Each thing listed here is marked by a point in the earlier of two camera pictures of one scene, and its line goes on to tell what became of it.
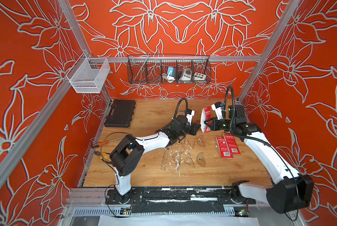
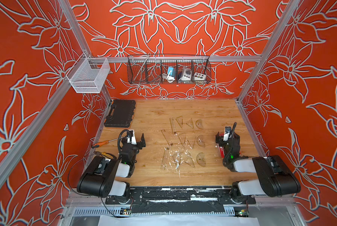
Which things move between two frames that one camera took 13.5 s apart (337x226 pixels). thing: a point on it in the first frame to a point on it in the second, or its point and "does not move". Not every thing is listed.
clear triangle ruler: (189, 141) does not move
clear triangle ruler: (188, 160) does not move
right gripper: (214, 123) to (220, 140)
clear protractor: (201, 159) does not move
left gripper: (193, 127) to (140, 145)
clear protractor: (200, 141) does not move
